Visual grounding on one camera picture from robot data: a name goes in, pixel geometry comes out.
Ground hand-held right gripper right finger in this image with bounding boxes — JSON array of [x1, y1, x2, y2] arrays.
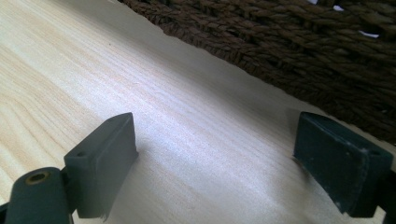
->
[[292, 111, 396, 224]]

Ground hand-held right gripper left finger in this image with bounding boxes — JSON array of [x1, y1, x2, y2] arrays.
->
[[4, 112, 139, 224]]

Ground brown woven basket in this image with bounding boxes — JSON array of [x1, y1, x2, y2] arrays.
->
[[117, 0, 396, 145]]

